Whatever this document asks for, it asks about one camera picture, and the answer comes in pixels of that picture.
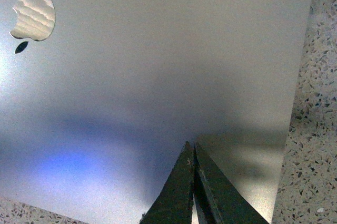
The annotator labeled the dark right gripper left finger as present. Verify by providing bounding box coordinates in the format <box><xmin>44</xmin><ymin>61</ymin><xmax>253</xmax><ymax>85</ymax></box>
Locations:
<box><xmin>140</xmin><ymin>142</ymin><xmax>194</xmax><ymax>224</ymax></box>

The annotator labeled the grey laptop computer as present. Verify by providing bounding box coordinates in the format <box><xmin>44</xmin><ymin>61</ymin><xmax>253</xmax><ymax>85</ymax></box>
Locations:
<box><xmin>1</xmin><ymin>0</ymin><xmax>311</xmax><ymax>223</ymax></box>

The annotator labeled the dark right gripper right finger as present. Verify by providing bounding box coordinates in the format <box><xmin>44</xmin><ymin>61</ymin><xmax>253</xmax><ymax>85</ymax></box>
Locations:
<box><xmin>194</xmin><ymin>142</ymin><xmax>267</xmax><ymax>224</ymax></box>

